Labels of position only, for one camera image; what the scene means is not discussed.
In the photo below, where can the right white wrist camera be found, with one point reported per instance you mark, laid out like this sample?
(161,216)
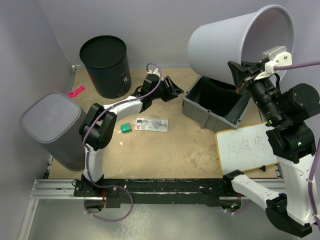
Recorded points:
(275,57)

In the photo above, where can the light grey plastic bucket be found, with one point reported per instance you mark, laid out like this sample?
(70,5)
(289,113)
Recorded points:
(239,39)

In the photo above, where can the black cylindrical bin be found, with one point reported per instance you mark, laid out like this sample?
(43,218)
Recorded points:
(218,97)

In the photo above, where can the small whiteboard with yellow frame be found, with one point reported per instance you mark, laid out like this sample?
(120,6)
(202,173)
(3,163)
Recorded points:
(246,148)

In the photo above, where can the dark blue cylindrical bin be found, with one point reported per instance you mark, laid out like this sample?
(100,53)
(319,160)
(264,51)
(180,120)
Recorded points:
(105,59)

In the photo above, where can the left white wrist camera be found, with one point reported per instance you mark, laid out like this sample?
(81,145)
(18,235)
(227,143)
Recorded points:
(155,71)

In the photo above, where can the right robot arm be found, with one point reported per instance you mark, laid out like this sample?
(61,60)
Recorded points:
(293,143)

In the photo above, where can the grey rectangular plastic crate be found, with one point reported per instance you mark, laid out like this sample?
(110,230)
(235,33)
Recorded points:
(207,119)

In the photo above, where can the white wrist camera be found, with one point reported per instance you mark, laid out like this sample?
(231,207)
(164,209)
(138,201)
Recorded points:
(155,71)
(275,57)

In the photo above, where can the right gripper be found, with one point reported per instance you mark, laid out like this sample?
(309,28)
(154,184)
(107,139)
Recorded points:
(248,74)

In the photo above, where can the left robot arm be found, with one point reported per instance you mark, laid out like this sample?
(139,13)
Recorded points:
(99,123)

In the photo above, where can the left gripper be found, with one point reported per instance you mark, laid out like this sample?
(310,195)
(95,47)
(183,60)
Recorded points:
(170,95)

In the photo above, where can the pink plastic clip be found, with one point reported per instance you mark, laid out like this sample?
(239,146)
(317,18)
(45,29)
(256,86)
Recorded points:
(74,93)

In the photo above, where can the grey ribbed laundry basket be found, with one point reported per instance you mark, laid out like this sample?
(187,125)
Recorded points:
(54,122)

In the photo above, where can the green small box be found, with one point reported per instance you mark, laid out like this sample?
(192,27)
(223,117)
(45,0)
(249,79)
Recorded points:
(126,127)

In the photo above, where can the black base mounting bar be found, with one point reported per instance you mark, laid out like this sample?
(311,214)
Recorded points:
(112,193)

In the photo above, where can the clear plastic label card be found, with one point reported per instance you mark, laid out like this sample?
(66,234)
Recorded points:
(151,123)

